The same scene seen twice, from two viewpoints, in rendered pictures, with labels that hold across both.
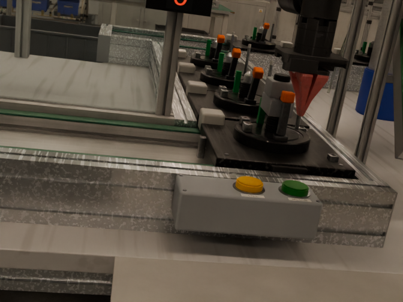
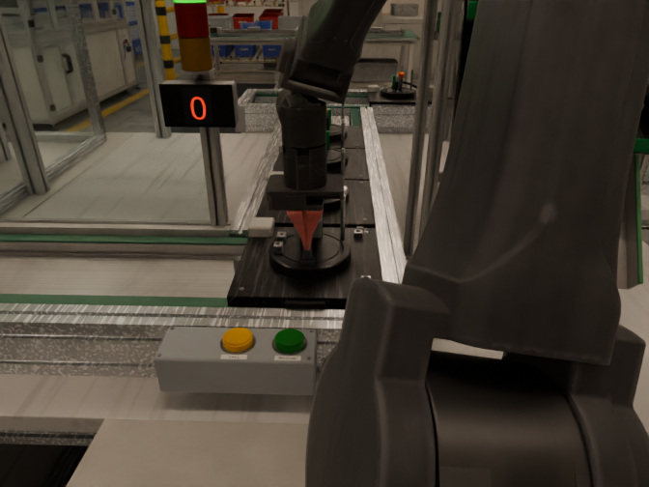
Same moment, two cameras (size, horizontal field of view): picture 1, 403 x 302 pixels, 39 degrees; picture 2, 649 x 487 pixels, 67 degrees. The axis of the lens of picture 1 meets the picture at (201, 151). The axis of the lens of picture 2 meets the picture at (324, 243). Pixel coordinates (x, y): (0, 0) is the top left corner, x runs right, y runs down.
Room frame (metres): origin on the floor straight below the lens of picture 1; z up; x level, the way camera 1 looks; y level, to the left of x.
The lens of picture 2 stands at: (0.29, -0.30, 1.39)
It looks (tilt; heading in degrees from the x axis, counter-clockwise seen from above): 28 degrees down; 12
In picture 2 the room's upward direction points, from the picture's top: straight up
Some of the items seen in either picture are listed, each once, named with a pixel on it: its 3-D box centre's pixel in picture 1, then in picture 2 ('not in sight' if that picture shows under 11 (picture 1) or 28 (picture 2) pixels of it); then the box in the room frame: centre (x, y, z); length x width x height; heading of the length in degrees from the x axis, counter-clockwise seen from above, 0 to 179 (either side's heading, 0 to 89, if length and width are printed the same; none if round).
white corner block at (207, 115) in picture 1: (211, 120); (262, 231); (1.08, -0.01, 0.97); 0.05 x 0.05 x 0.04; 10
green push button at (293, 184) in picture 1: (294, 190); (290, 342); (0.79, -0.15, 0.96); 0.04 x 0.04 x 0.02
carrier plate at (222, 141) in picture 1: (269, 145); (310, 262); (1.00, -0.12, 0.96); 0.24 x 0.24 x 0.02; 10
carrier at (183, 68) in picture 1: (228, 66); (321, 146); (1.49, -0.04, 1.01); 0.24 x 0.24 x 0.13; 10
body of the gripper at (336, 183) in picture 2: (313, 41); (304, 169); (0.89, -0.15, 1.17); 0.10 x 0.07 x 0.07; 100
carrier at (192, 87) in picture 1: (246, 87); (317, 181); (1.25, -0.08, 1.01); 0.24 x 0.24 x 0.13; 10
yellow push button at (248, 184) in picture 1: (249, 187); (238, 341); (0.77, -0.08, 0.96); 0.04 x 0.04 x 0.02
